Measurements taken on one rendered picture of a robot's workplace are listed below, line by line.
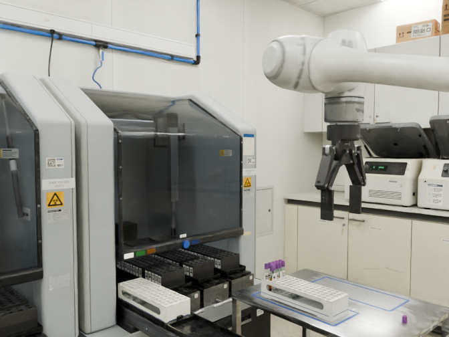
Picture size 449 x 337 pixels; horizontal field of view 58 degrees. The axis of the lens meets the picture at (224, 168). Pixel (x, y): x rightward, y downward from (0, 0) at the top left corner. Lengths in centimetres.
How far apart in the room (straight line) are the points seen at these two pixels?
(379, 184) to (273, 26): 167
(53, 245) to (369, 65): 103
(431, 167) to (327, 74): 253
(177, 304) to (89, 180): 48
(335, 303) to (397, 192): 207
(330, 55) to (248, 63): 274
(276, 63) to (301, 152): 328
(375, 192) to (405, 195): 24
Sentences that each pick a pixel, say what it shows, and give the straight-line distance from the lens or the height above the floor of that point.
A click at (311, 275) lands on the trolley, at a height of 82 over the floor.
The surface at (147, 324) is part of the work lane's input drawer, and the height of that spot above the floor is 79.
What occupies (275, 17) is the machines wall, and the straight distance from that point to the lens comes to 391.
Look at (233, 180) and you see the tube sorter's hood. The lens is 175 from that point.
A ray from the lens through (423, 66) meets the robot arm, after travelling 78.
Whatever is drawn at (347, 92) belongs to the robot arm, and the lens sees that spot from 95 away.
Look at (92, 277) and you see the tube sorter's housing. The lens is 144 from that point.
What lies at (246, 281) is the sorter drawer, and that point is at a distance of 178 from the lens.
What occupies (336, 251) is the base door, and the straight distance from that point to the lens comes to 364.
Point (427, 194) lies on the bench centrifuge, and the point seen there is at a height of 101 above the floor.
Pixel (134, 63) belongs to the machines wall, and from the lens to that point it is 281.
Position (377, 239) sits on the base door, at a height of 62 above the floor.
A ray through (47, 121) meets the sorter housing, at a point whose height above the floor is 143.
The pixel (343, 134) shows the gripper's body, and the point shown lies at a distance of 95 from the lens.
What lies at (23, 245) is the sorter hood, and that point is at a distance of 132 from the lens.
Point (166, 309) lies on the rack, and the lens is 132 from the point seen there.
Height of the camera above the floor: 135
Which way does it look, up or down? 3 degrees down
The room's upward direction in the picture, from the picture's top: straight up
